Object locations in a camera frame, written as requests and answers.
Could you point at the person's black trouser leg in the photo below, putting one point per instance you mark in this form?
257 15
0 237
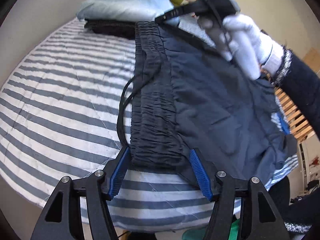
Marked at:
292 205

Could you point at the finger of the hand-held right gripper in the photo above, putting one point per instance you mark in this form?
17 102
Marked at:
182 11

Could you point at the person's right forearm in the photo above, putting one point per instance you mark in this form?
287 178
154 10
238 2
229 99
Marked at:
300 87

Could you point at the folded black garment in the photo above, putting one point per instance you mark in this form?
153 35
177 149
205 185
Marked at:
110 28

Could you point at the green slipper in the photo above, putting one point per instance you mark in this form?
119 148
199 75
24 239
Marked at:
195 232

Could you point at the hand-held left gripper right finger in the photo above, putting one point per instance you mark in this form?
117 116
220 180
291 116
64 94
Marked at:
200 175

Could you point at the wooden door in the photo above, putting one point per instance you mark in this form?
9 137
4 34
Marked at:
312 57

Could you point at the folded light blue garment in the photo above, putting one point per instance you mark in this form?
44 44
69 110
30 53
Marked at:
120 5

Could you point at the blue striped underwear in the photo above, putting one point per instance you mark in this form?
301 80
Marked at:
281 123

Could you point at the wooden slatted headboard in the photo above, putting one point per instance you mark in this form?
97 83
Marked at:
292 110

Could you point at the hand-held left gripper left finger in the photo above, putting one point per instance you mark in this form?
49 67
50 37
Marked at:
120 172

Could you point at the dark navy shorts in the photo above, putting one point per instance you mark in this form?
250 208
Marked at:
212 100

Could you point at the striped bed quilt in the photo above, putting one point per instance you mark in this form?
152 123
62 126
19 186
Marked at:
62 92

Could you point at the person's right hand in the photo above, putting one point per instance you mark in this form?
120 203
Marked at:
250 42

